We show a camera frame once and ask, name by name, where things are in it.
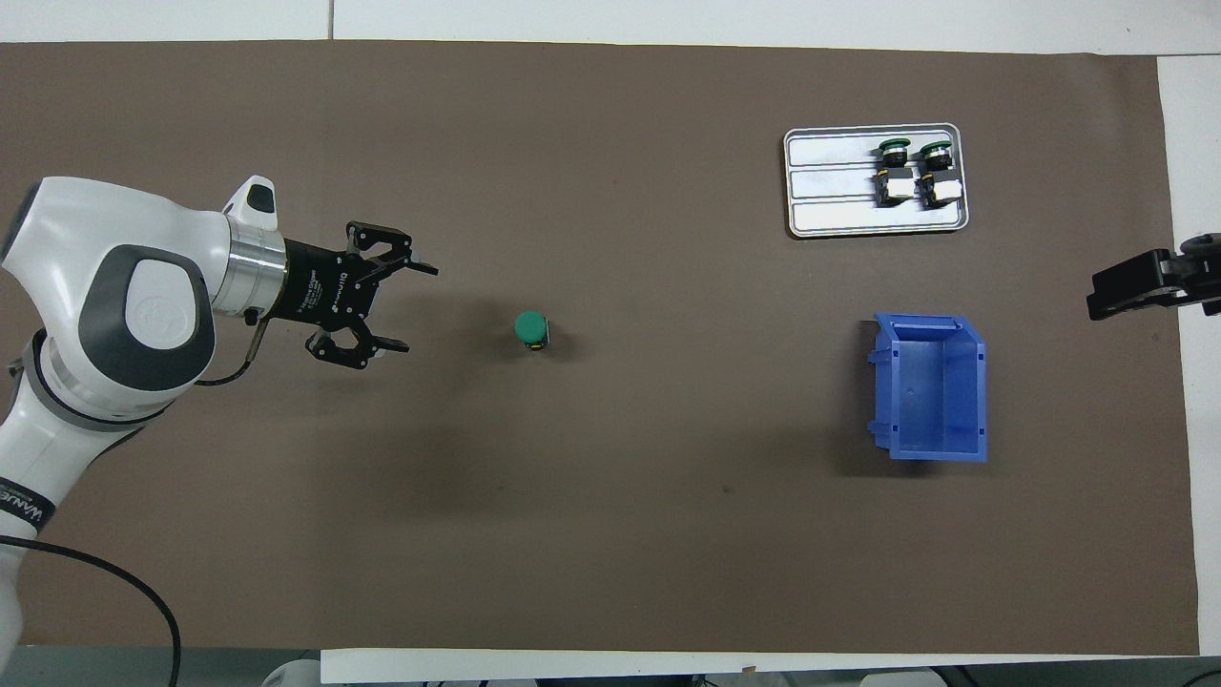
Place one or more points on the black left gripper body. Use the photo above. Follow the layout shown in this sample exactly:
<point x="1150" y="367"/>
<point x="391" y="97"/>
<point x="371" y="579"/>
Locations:
<point x="329" y="286"/>

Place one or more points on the brown paper table mat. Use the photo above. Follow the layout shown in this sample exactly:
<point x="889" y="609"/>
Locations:
<point x="668" y="477"/>

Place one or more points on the blue plastic storage bin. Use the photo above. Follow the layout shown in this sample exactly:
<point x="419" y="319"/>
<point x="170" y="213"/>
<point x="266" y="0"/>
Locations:
<point x="935" y="401"/>

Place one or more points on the grey metal tray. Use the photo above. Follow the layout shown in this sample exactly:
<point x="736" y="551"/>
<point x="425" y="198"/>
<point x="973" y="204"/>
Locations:
<point x="830" y="191"/>

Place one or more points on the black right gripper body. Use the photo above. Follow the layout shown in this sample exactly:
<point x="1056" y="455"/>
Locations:
<point x="1204" y="277"/>

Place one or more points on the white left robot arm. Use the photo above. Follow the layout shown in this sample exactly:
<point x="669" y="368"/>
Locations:
<point x="95" y="229"/>

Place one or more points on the green push button switch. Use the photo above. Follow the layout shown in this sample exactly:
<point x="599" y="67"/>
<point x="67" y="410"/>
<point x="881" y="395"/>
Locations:
<point x="530" y="327"/>
<point x="894" y="176"/>
<point x="938" y="179"/>

